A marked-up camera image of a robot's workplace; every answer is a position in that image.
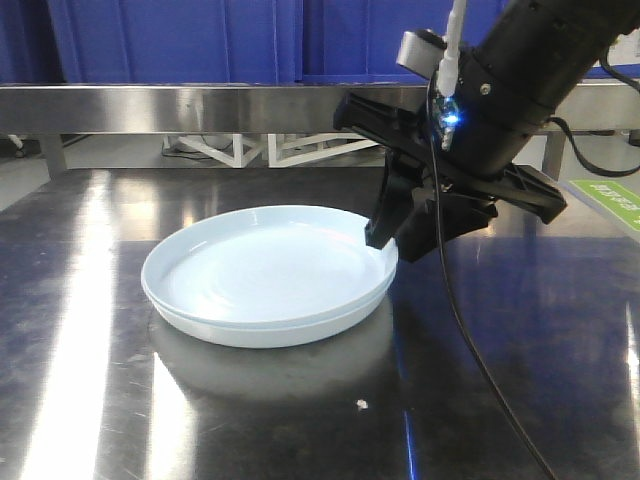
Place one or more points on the steel shelf leg left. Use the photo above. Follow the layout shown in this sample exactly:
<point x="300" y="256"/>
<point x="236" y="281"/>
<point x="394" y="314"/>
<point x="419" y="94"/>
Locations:
<point x="52" y="149"/>

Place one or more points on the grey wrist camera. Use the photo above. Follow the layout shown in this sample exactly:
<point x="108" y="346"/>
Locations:
<point x="420" y="52"/>

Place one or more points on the white metal frame left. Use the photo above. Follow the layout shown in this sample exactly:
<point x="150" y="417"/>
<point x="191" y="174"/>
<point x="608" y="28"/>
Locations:
<point x="231" y="150"/>

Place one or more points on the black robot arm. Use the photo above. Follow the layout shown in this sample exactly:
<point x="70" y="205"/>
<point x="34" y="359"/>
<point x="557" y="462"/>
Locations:
<point x="513" y="81"/>

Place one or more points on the blue plastic bin left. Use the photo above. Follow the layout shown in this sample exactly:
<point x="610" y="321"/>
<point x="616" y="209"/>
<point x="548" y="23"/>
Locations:
<point x="172" y="42"/>

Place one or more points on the white metal frame right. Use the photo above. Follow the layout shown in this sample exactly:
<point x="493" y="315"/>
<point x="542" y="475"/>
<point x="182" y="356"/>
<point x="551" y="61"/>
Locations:
<point x="288" y="150"/>

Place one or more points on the steel shelf leg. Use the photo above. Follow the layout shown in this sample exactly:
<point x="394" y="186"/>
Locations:
<point x="52" y="149"/>
<point x="553" y="153"/>

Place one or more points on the light blue plate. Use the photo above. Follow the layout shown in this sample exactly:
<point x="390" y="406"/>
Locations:
<point x="271" y="337"/>
<point x="268" y="266"/>

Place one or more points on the green floor sign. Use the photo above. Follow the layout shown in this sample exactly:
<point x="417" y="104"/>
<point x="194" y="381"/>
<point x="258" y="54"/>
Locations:
<point x="613" y="197"/>

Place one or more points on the white metal frame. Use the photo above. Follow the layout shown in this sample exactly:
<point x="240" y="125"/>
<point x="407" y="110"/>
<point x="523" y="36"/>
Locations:
<point x="231" y="150"/>
<point x="288" y="150"/>

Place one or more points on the steel shelf leg right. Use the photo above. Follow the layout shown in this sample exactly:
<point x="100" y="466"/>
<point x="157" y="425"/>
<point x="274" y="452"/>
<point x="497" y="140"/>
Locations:
<point x="553" y="153"/>

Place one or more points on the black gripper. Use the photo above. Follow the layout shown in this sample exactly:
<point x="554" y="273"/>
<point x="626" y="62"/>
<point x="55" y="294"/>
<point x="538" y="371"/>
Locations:
<point x="479" y="171"/>

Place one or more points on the stainless steel shelf rail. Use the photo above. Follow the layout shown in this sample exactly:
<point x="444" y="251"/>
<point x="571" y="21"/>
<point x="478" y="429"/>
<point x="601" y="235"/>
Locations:
<point x="197" y="108"/>

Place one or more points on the blue plastic bin middle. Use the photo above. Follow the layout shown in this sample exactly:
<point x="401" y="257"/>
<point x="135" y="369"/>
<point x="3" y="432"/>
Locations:
<point x="357" y="41"/>

